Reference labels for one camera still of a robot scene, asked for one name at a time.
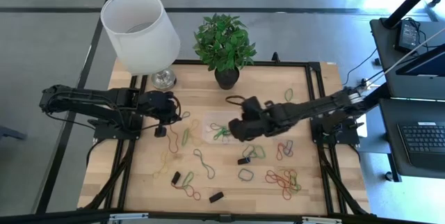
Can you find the black diagonal pole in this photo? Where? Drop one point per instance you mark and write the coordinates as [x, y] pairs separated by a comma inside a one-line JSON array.
[[410, 1]]

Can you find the black crossbar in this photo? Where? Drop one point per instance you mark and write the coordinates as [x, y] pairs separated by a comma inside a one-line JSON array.
[[52, 217]]

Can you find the thin white rod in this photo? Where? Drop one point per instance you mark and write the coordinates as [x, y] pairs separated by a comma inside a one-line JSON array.
[[413, 51]]

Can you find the white power strip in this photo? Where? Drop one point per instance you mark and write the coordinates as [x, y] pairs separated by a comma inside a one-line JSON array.
[[364, 84]]

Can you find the white shade table lamp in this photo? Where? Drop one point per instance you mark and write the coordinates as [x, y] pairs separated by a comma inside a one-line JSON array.
[[139, 36]]

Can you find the clear plastic bin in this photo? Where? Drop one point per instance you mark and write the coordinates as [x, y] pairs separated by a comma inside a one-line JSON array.
[[208, 119]]

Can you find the small green rubber band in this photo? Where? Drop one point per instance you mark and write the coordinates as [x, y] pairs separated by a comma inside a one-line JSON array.
[[285, 95]]

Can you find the wide black rubber band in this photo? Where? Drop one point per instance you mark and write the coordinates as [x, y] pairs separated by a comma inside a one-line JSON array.
[[216, 197], [243, 161], [176, 178]]

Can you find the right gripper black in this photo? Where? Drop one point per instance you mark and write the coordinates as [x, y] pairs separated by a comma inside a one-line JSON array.
[[259, 121]]

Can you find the green potted plant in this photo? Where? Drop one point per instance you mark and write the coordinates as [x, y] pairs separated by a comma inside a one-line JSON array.
[[224, 43]]

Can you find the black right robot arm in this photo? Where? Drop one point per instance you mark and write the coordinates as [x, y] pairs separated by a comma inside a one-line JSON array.
[[313, 107]]

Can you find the black power adapter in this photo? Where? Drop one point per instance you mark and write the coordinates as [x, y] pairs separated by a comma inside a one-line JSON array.
[[407, 36]]

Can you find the grey rubber band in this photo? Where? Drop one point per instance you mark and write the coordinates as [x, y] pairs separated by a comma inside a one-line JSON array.
[[203, 163], [215, 125]]

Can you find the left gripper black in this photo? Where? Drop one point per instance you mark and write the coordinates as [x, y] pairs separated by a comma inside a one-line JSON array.
[[158, 107]]

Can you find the grey furniture leg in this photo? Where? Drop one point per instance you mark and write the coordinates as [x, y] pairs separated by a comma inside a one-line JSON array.
[[10, 133]]

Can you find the yellow rubber band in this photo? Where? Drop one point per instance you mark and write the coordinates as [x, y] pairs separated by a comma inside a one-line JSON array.
[[198, 137], [163, 163], [290, 171]]

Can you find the black keyboard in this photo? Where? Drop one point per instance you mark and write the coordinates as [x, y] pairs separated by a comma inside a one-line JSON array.
[[424, 140]]

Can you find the purple rubber band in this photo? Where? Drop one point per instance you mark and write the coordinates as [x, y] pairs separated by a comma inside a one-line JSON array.
[[291, 149]]

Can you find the dark monitor screen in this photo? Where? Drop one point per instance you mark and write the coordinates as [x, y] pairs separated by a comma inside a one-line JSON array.
[[422, 64]]

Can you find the black clamp knob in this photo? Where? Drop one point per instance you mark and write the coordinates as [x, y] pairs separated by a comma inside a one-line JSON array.
[[275, 57]]

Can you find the red rubber band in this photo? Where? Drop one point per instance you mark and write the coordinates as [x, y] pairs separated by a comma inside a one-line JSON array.
[[177, 144], [278, 152], [189, 191], [274, 178], [285, 194]]

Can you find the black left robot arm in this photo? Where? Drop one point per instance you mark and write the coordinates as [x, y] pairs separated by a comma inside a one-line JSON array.
[[87, 97]]

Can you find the blue rubber band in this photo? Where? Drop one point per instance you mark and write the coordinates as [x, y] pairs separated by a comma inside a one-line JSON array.
[[240, 174]]

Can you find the black caster wheel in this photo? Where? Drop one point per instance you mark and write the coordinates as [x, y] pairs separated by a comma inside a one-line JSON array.
[[388, 175]]

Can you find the silver metal bracket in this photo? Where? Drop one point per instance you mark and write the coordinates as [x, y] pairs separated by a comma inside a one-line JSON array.
[[127, 216], [321, 221]]

